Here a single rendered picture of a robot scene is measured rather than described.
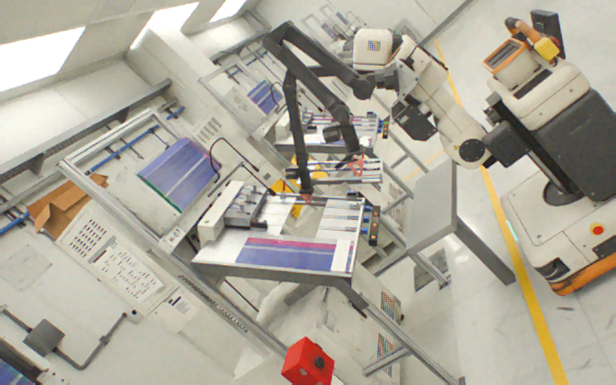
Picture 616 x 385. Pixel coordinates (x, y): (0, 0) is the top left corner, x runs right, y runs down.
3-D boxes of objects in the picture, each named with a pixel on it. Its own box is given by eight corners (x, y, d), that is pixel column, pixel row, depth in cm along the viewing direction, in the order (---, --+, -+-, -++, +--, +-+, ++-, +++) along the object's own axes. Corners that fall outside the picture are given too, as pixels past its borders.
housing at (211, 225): (247, 203, 263) (245, 181, 256) (216, 251, 219) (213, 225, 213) (234, 202, 264) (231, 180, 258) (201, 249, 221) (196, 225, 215)
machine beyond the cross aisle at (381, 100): (423, 76, 706) (338, -17, 672) (425, 89, 634) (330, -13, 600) (359, 132, 766) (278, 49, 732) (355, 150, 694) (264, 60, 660)
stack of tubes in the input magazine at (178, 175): (221, 167, 254) (185, 133, 249) (181, 212, 209) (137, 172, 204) (208, 181, 259) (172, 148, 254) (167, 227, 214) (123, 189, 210)
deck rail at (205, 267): (351, 285, 192) (352, 273, 189) (351, 289, 190) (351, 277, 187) (193, 269, 205) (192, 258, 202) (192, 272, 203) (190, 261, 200)
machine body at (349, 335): (408, 307, 276) (336, 240, 265) (408, 407, 214) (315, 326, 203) (333, 353, 304) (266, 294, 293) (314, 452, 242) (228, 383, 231)
